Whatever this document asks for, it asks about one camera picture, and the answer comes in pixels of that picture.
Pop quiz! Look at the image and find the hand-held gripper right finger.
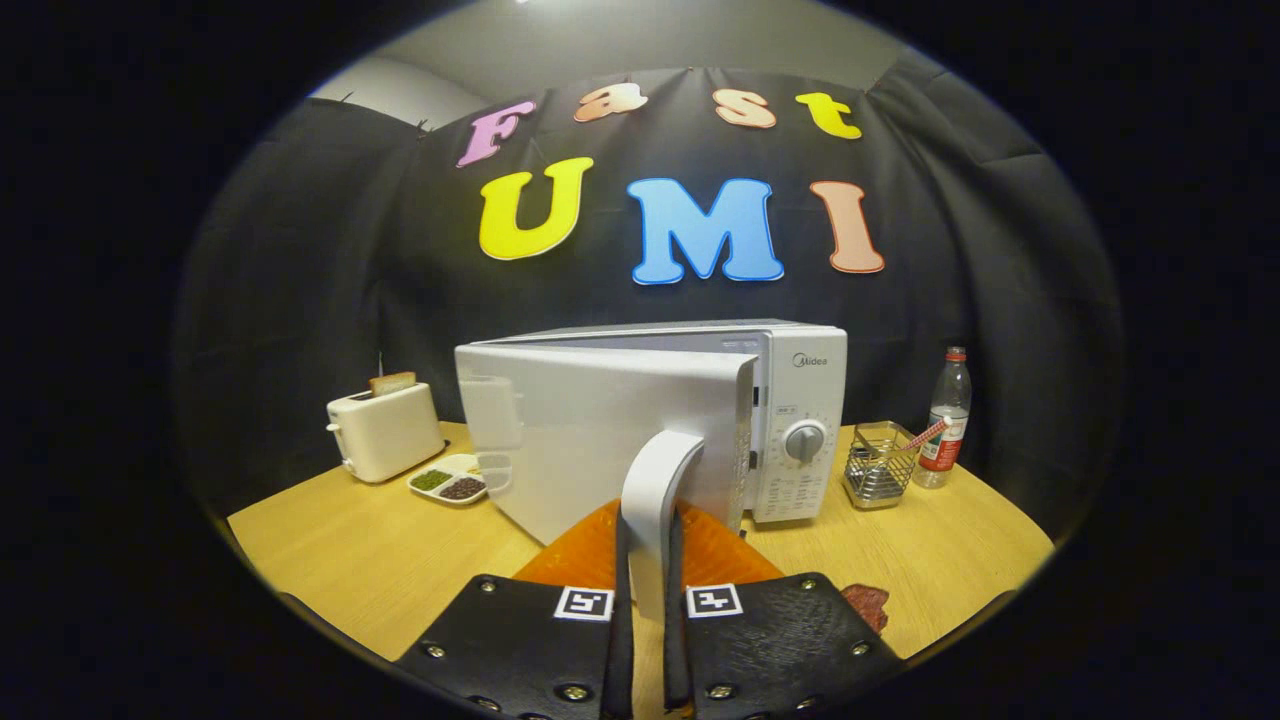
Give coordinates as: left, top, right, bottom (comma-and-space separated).
665, 500, 906, 720

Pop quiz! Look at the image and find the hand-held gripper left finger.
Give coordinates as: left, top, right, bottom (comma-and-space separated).
395, 498, 636, 720

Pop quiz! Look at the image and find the red-brown meat slice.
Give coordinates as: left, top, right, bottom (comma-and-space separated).
840, 584, 891, 633

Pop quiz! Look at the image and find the white toaster oven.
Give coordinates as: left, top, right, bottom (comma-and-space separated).
455, 319, 849, 626

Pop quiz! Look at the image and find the cream pop-up toaster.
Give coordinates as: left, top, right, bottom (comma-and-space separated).
326, 382, 447, 485

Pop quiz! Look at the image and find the white divided bean dish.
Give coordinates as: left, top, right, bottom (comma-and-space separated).
407, 453, 489, 506

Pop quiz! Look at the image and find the red striped straw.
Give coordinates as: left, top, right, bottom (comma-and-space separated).
860, 417, 951, 471

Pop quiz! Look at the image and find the clear red-label plastic bottle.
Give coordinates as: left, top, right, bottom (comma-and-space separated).
912, 346, 973, 490

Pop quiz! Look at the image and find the black backdrop cloth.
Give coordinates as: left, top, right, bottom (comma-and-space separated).
175, 50, 1126, 541

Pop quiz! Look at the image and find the metal wire utensil basket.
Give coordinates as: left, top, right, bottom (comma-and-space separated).
842, 421, 921, 511

